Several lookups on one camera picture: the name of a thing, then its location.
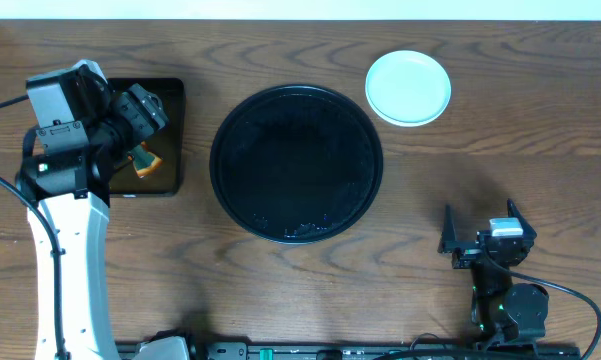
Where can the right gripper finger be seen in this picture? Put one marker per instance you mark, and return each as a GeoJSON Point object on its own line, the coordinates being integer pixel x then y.
{"type": "Point", "coordinates": [448, 240]}
{"type": "Point", "coordinates": [513, 212]}

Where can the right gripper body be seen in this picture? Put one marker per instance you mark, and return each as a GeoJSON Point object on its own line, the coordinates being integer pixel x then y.
{"type": "Point", "coordinates": [466, 257]}

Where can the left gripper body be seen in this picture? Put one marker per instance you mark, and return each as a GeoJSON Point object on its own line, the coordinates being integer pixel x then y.
{"type": "Point", "coordinates": [143, 110]}

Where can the green yellow sponge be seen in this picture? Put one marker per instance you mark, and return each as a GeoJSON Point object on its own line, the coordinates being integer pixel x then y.
{"type": "Point", "coordinates": [143, 160]}

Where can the light green plate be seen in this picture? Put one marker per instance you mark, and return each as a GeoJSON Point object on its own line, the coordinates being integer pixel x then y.
{"type": "Point", "coordinates": [407, 88]}

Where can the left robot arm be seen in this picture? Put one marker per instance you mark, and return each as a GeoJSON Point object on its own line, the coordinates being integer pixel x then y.
{"type": "Point", "coordinates": [68, 212]}

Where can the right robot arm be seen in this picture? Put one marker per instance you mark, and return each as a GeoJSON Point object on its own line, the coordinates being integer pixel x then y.
{"type": "Point", "coordinates": [507, 314]}

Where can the black rectangular water tray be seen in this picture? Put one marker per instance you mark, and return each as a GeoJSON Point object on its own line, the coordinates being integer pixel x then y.
{"type": "Point", "coordinates": [166, 144]}

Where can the round black tray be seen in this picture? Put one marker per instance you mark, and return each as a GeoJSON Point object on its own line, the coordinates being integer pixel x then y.
{"type": "Point", "coordinates": [296, 164]}

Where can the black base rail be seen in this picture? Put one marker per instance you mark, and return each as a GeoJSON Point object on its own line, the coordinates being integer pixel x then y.
{"type": "Point", "coordinates": [426, 350]}

